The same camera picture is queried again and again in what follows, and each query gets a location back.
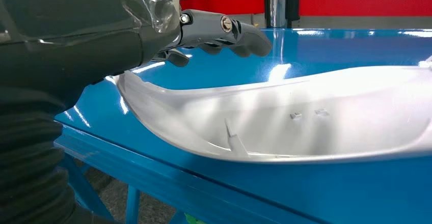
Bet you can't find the red barrier belt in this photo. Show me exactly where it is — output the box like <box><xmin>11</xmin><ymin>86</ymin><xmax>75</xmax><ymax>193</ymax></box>
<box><xmin>179</xmin><ymin>0</ymin><xmax>432</xmax><ymax>17</ymax></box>

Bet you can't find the black chrome stanchion post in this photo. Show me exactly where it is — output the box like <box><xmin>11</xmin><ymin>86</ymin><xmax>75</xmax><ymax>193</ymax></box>
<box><xmin>263</xmin><ymin>0</ymin><xmax>303</xmax><ymax>29</ymax></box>

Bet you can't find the blue metal shelf rack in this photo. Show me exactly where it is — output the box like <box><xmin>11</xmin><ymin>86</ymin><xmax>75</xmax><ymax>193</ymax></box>
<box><xmin>53</xmin><ymin>28</ymin><xmax>432</xmax><ymax>224</ymax></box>

